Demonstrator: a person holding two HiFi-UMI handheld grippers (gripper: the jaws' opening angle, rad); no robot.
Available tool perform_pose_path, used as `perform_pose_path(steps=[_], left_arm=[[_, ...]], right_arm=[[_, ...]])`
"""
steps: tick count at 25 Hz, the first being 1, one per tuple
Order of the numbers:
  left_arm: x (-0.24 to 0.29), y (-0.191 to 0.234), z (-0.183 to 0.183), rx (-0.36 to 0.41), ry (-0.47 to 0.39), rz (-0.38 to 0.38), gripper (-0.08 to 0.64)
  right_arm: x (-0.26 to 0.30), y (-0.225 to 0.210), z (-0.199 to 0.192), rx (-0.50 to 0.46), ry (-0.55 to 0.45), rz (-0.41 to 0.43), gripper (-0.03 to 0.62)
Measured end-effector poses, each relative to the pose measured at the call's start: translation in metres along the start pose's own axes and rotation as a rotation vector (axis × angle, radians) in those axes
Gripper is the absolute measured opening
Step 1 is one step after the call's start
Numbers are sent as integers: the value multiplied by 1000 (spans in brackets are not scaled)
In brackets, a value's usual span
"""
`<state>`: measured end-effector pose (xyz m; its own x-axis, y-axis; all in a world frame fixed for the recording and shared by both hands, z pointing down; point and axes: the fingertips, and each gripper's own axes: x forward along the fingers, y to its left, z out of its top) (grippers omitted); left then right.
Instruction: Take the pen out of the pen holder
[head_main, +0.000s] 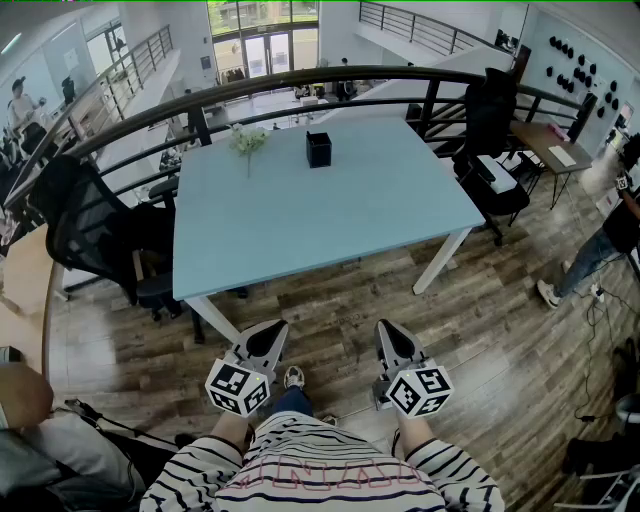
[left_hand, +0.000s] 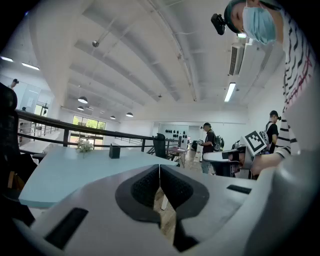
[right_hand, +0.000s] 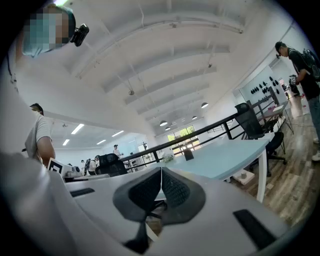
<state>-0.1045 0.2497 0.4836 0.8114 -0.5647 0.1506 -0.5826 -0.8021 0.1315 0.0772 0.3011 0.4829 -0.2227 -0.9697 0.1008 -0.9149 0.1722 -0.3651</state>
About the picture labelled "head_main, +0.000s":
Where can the pink flat item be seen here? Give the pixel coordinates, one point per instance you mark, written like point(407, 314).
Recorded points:
point(557, 130)

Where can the white artificial flower bouquet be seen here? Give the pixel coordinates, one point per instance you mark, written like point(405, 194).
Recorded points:
point(247, 139)

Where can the light wooden desk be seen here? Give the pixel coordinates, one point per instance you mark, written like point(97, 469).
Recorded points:
point(27, 280)

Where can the person's grey sneaker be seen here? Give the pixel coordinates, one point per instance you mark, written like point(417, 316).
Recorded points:
point(295, 377)

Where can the curved black metal railing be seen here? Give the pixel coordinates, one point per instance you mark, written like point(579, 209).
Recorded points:
point(350, 74)

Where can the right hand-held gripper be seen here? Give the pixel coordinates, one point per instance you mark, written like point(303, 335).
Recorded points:
point(420, 392)

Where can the group of black wall items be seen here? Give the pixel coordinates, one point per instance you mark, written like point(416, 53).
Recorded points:
point(582, 75)

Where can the glass entrance door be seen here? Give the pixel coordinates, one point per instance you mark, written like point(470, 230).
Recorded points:
point(267, 52)

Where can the tan round object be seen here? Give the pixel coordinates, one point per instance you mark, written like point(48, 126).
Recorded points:
point(22, 395)

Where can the black mesh office chair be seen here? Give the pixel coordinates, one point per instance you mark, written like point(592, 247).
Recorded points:
point(85, 220)

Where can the dark wooden side desk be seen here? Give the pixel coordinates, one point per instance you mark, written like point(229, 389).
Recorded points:
point(542, 145)

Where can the person's striped shirt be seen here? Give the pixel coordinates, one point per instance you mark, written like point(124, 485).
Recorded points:
point(325, 465)

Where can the black square container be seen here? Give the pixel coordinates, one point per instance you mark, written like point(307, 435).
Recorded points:
point(319, 150)

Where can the black chair with white armrest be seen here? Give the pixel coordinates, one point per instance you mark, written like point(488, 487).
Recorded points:
point(492, 130)

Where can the grey fluffy duster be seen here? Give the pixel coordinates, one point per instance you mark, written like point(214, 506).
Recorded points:
point(600, 172)

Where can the grey backpack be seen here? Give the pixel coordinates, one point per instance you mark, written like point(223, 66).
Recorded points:
point(60, 460)

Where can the black tripod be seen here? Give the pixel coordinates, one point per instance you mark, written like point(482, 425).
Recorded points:
point(115, 425)

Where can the person's right forearm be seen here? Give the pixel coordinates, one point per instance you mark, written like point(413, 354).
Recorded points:
point(417, 435)

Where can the person's leg in jeans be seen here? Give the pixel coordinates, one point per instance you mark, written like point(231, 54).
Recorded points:
point(292, 402)

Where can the straight black balcony railing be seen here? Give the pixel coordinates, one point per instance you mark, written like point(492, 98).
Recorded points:
point(135, 65)
point(415, 25)

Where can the person's left forearm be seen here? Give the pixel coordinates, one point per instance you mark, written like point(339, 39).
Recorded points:
point(230, 434)

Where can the dark staircase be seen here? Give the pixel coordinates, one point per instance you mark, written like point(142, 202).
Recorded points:
point(447, 127)

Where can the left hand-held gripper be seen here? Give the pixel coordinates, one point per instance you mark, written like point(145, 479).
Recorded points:
point(235, 387)

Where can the white keyboard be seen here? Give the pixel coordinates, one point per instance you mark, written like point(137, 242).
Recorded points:
point(562, 155)

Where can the white table leg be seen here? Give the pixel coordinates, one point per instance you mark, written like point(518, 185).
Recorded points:
point(215, 317)
point(442, 260)

